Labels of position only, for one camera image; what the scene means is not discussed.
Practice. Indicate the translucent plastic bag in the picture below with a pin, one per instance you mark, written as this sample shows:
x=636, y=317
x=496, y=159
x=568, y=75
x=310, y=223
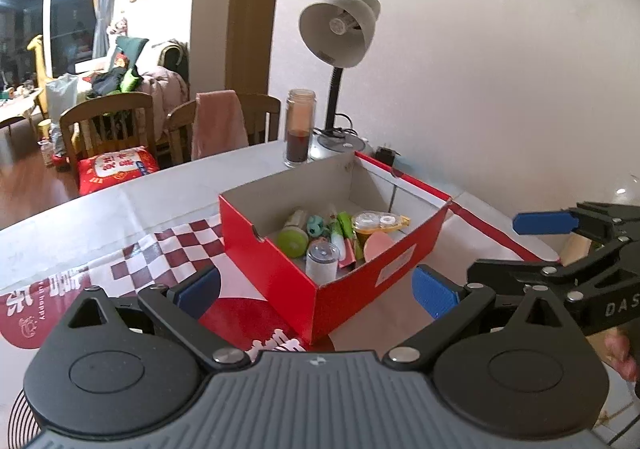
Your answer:
x=62, y=94

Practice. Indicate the grey yellow curtain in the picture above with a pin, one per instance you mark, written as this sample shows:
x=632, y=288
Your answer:
x=102, y=4

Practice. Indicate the toothpick jar green lid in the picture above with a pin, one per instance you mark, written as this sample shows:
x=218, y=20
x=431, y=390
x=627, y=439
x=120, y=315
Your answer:
x=292, y=241

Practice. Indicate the white sofa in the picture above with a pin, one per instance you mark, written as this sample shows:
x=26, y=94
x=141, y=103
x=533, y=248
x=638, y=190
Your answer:
x=170, y=54

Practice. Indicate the clear jar silver lid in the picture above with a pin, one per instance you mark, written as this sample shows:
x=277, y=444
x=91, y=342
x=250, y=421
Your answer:
x=322, y=261

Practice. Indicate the pink plush toy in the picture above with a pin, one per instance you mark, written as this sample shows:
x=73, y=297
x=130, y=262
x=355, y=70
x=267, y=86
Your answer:
x=117, y=26

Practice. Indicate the wooden coffee table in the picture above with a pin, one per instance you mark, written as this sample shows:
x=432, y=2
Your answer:
x=15, y=109

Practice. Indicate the glass sliding door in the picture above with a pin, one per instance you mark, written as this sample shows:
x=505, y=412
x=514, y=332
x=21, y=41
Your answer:
x=50, y=19

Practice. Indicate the grey padded jacket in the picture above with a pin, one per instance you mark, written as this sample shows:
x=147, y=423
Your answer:
x=165, y=89

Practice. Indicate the small yellow stool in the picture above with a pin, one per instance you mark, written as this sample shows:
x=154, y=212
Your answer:
x=45, y=125

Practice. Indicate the glass bottle brown contents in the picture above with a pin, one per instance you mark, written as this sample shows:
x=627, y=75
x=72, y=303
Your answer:
x=299, y=144

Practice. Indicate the pink towel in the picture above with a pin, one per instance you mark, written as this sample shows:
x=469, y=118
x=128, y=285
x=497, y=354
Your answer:
x=220, y=124

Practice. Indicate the white highlighter green cap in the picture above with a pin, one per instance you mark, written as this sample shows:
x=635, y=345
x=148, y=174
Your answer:
x=336, y=241

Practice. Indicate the red printed cushion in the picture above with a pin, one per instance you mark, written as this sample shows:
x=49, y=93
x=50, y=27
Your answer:
x=115, y=169

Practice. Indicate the clear correction tape dispenser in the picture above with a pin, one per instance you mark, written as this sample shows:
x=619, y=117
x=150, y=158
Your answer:
x=372, y=221

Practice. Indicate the black power plug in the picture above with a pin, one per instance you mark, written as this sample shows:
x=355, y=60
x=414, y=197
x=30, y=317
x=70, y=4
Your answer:
x=387, y=156

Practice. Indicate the lime green highlighter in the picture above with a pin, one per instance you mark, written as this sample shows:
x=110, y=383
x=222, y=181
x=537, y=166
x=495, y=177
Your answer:
x=345, y=224

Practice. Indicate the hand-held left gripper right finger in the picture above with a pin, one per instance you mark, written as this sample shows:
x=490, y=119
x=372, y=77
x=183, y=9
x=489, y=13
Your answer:
x=432, y=291

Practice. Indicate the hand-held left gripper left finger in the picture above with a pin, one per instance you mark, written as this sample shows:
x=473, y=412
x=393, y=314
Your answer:
x=200, y=286

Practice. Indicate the grey desk lamp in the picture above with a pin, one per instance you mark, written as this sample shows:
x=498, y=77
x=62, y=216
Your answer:
x=340, y=34

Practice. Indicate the pink heart-shaped bowl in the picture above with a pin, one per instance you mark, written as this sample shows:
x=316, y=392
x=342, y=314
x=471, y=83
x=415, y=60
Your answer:
x=377, y=246

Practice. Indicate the wooden slatted chair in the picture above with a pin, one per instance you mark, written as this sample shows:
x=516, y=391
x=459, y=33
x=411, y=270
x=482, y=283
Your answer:
x=105, y=101

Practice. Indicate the brown wooden door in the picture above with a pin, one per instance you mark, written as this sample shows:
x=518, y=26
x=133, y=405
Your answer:
x=235, y=29

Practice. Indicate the red cardboard box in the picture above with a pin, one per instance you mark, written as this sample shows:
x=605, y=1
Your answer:
x=280, y=289

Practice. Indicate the yellow giraffe toy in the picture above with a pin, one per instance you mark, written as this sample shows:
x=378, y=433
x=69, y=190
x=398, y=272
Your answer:
x=37, y=59

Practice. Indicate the person's right hand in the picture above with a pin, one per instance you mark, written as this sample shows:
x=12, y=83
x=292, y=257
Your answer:
x=622, y=354

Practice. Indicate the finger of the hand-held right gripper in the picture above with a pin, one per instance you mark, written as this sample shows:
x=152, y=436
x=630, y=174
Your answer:
x=545, y=223
x=510, y=271

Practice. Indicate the teal egg-shaped toy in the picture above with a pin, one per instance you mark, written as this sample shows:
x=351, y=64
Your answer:
x=316, y=225

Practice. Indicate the plastic bottle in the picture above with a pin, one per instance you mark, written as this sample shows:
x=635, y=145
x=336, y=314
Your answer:
x=46, y=154

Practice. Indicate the dark green pillow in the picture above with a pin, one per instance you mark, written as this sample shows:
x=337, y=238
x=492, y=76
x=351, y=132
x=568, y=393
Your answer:
x=131, y=49

